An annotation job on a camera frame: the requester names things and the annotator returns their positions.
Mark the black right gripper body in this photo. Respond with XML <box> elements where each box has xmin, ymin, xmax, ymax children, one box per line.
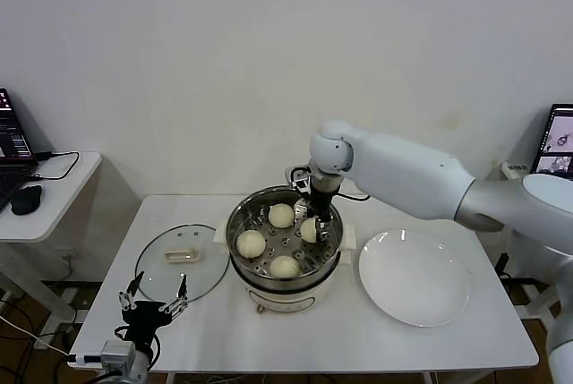
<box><xmin>310</xmin><ymin>173</ymin><xmax>342</xmax><ymax>220</ymax></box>

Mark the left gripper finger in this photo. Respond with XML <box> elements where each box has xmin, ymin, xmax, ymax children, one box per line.
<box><xmin>158</xmin><ymin>274</ymin><xmax>190</xmax><ymax>315</ymax></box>
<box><xmin>116</xmin><ymin>271</ymin><xmax>147</xmax><ymax>311</ymax></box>

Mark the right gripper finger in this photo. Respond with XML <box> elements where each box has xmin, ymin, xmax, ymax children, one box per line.
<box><xmin>314</xmin><ymin>218</ymin><xmax>333</xmax><ymax>245</ymax></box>

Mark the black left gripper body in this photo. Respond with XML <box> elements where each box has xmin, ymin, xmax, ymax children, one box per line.
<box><xmin>122</xmin><ymin>301</ymin><xmax>174</xmax><ymax>343</ymax></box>

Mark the white steamed baozi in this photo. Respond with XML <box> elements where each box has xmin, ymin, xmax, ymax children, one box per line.
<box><xmin>268</xmin><ymin>203</ymin><xmax>297</xmax><ymax>229</ymax></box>
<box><xmin>298</xmin><ymin>218</ymin><xmax>324</xmax><ymax>243</ymax></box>
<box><xmin>235</xmin><ymin>229</ymin><xmax>267</xmax><ymax>260</ymax></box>
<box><xmin>269</xmin><ymin>254</ymin><xmax>302</xmax><ymax>280</ymax></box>

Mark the stainless steel steamer basket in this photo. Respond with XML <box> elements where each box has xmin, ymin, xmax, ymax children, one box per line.
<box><xmin>215</xmin><ymin>184</ymin><xmax>357</xmax><ymax>289</ymax></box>

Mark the round glass lid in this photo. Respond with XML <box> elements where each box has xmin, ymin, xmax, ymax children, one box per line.
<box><xmin>133</xmin><ymin>222</ymin><xmax>231</xmax><ymax>306</ymax></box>

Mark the cream electric cooker base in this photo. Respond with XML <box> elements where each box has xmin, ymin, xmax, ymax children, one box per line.
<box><xmin>216</xmin><ymin>231</ymin><xmax>357</xmax><ymax>316</ymax></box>

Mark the white round plate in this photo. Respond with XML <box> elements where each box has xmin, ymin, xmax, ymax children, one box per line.
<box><xmin>356</xmin><ymin>228</ymin><xmax>471</xmax><ymax>329</ymax></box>

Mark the white side table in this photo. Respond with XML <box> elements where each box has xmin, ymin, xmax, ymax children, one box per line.
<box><xmin>0</xmin><ymin>151</ymin><xmax>104</xmax><ymax>327</ymax></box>
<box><xmin>500</xmin><ymin>160</ymin><xmax>573</xmax><ymax>320</ymax></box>

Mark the black computer mouse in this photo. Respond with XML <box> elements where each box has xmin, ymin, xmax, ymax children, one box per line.
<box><xmin>10</xmin><ymin>184</ymin><xmax>45</xmax><ymax>216</ymax></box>

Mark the laptop with red edge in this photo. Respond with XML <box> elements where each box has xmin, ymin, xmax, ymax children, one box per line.
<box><xmin>0</xmin><ymin>87</ymin><xmax>39</xmax><ymax>213</ymax></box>

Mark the small white printed box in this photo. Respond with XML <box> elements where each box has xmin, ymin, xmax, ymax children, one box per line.
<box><xmin>501</xmin><ymin>160</ymin><xmax>530</xmax><ymax>177</ymax></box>

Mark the dark grey laptop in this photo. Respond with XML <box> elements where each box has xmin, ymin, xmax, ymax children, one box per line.
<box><xmin>533</xmin><ymin>103</ymin><xmax>573</xmax><ymax>175</ymax></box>

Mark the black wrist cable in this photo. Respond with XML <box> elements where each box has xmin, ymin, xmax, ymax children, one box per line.
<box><xmin>333</xmin><ymin>191</ymin><xmax>372</xmax><ymax>203</ymax></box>

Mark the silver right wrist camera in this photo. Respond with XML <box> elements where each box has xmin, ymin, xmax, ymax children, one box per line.
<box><xmin>285</xmin><ymin>164</ymin><xmax>314</xmax><ymax>196</ymax></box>

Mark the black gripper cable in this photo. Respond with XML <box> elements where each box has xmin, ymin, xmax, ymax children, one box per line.
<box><xmin>114</xmin><ymin>324</ymin><xmax>162</xmax><ymax>370</ymax></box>

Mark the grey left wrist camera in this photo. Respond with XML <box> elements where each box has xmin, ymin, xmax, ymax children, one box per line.
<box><xmin>99</xmin><ymin>340</ymin><xmax>137</xmax><ymax>372</ymax></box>

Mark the white camera cable plug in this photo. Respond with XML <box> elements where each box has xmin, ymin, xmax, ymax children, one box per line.
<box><xmin>66</xmin><ymin>353</ymin><xmax>104</xmax><ymax>365</ymax></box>

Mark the white floor cable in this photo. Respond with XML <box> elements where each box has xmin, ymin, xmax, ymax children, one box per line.
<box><xmin>0</xmin><ymin>314</ymin><xmax>72</xmax><ymax>357</ymax></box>

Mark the black floor cable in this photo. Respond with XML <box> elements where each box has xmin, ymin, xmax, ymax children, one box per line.
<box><xmin>0</xmin><ymin>297</ymin><xmax>69</xmax><ymax>354</ymax></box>

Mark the black laptop charger cable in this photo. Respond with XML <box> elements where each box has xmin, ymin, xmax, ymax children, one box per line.
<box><xmin>33</xmin><ymin>149</ymin><xmax>82</xmax><ymax>182</ymax></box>

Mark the black cable with adapter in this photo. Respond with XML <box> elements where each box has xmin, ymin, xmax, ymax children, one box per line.
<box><xmin>494</xmin><ymin>252</ymin><xmax>511</xmax><ymax>278</ymax></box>

